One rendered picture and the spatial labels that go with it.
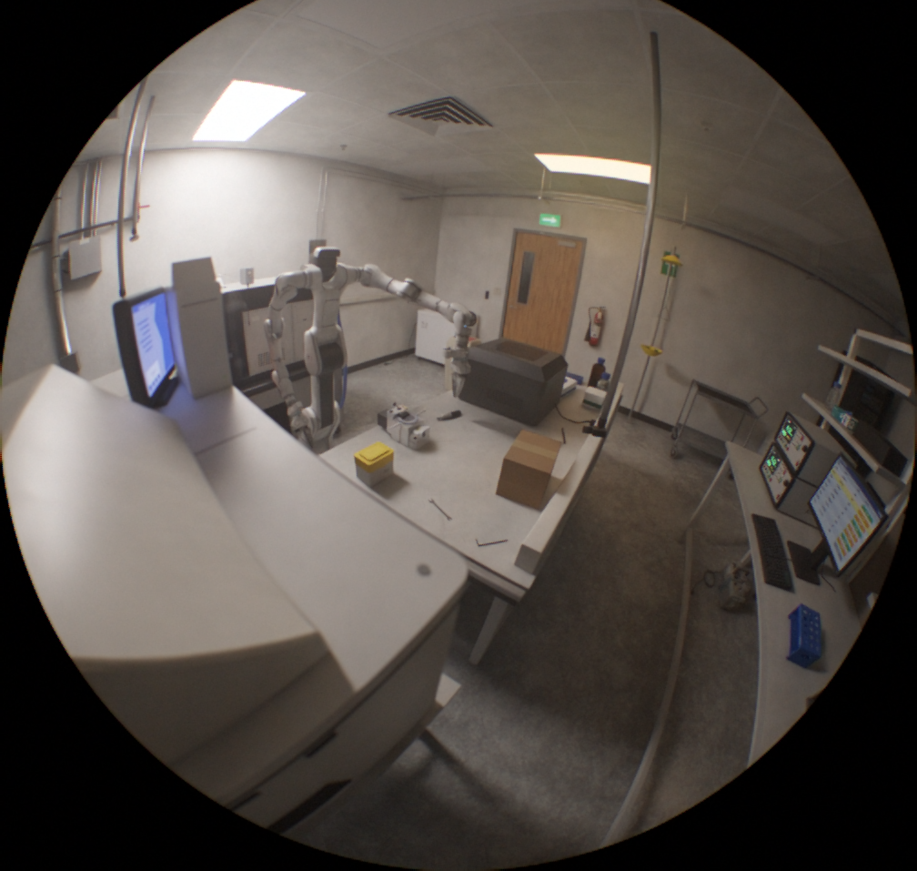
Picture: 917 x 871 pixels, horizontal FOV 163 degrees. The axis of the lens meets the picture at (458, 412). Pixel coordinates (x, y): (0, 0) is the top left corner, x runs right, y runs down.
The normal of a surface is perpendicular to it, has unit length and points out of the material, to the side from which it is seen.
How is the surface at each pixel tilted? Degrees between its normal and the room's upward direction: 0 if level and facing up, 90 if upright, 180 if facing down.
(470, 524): 0
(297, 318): 90
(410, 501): 0
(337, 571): 0
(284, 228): 90
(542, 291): 90
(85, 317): 90
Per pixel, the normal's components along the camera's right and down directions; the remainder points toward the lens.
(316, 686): 0.11, -0.88
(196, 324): 0.82, 0.33
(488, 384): -0.56, 0.33
